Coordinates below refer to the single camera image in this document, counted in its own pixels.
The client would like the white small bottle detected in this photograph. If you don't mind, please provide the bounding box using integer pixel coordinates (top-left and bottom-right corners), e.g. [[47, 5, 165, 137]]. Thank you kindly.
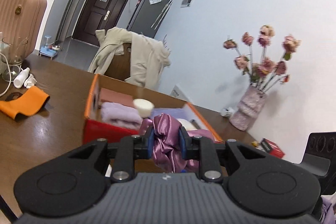
[[13, 68, 30, 89]]

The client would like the white round sponge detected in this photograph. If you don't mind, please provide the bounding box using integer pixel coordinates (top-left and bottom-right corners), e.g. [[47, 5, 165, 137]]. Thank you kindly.
[[133, 98, 154, 118]]

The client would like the beige coat on chair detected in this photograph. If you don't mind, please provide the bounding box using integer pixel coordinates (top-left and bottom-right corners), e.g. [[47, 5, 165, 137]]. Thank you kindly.
[[88, 27, 170, 90]]

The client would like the red black small box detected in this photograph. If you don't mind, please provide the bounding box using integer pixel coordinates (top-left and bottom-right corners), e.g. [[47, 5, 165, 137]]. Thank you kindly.
[[260, 138, 285, 159]]

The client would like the small white jar by vase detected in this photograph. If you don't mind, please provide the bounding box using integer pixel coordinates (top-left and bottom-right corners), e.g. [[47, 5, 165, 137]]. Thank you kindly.
[[220, 107, 235, 118]]

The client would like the pink satin scrunchie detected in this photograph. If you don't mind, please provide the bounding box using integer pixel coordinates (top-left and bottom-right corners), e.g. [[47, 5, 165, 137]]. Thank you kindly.
[[139, 113, 199, 173]]

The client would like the purple knitted pouch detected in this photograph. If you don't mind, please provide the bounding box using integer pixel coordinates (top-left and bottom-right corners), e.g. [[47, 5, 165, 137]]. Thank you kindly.
[[150, 108, 186, 119]]

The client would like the lavender fluffy headband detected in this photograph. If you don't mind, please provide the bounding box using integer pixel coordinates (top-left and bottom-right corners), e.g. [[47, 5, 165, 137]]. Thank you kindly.
[[100, 102, 143, 130]]

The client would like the dried pink roses bouquet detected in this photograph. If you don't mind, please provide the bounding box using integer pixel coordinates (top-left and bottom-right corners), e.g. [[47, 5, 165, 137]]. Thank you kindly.
[[223, 24, 301, 93]]

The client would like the crumpled white tissue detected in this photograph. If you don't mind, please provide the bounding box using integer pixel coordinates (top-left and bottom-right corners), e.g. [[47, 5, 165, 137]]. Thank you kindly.
[[23, 74, 37, 89]]

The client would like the clear glass jar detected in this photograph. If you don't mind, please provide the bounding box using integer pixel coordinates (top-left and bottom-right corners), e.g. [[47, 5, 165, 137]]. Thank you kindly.
[[1, 36, 28, 82]]

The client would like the red orange cardboard box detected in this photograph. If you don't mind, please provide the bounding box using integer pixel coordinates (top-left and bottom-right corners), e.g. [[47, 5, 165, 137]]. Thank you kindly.
[[82, 75, 223, 144]]

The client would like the pink textured vase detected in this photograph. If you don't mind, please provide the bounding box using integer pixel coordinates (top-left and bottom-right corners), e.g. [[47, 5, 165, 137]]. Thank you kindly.
[[229, 85, 267, 131]]

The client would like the pink layered sponge block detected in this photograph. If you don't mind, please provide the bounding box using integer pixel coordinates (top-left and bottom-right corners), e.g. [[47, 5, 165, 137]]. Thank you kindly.
[[98, 88, 134, 107]]

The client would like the yellow white plush toy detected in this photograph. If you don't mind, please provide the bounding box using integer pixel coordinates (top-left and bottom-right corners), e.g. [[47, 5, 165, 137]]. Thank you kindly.
[[177, 119, 197, 131]]

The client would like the pink hard-shell suitcase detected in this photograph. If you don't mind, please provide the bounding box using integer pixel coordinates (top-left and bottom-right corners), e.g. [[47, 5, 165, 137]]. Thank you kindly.
[[1, 0, 47, 57]]

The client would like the white board leaning on wall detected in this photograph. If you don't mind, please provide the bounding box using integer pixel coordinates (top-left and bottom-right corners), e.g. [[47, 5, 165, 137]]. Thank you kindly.
[[170, 85, 193, 103]]

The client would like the grey refrigerator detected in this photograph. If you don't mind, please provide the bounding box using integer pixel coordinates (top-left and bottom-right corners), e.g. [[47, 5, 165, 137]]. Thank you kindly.
[[126, 0, 172, 38]]

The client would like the dark brown entrance door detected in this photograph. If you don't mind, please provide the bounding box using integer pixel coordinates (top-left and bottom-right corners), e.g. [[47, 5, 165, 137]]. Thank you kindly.
[[72, 0, 128, 46]]

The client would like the orange cloth band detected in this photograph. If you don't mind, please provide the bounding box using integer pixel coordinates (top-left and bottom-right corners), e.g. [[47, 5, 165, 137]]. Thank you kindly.
[[0, 86, 50, 119]]

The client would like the wooden chair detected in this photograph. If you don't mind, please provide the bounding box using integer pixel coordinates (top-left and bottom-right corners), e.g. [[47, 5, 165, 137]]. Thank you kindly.
[[104, 43, 131, 81]]

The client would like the white cable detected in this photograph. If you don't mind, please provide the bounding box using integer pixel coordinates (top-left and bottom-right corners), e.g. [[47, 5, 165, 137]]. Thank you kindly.
[[0, 52, 13, 97]]

